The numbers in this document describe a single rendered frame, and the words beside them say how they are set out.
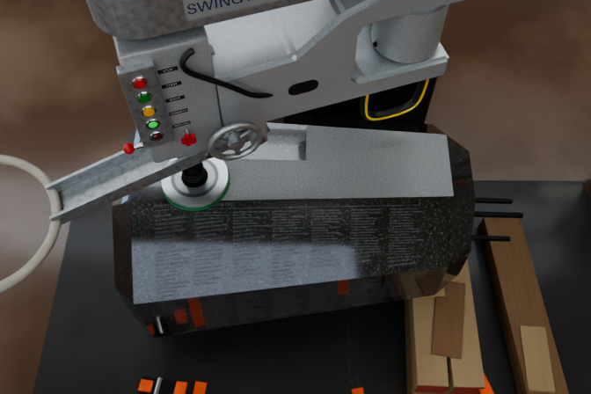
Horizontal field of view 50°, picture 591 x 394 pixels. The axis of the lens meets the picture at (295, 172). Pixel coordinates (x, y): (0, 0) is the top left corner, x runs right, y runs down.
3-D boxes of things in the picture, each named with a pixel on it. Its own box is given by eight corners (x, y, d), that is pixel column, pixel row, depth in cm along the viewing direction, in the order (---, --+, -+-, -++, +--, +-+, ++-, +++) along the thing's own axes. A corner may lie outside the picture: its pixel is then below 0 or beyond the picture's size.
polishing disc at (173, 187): (220, 144, 209) (220, 142, 208) (235, 198, 198) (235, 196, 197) (156, 159, 206) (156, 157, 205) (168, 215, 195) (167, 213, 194)
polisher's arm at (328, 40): (412, 53, 201) (441, -83, 160) (443, 106, 190) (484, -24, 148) (186, 110, 189) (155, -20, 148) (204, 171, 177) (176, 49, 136)
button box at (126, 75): (172, 133, 163) (151, 57, 139) (175, 141, 162) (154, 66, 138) (142, 141, 162) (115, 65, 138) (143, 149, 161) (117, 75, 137)
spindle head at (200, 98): (259, 80, 190) (251, -42, 153) (281, 137, 179) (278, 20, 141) (141, 110, 184) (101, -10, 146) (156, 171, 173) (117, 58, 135)
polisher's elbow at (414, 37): (365, 18, 183) (372, -37, 167) (431, 14, 184) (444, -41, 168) (375, 68, 173) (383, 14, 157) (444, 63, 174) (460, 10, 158)
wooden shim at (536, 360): (518, 326, 253) (520, 324, 251) (543, 328, 252) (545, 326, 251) (527, 390, 239) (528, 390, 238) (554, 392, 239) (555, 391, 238)
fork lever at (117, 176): (255, 91, 192) (250, 82, 187) (273, 141, 182) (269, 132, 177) (53, 183, 196) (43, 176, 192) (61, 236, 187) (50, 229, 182)
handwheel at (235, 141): (255, 127, 178) (251, 92, 165) (266, 155, 173) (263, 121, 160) (203, 140, 175) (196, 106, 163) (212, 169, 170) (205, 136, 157)
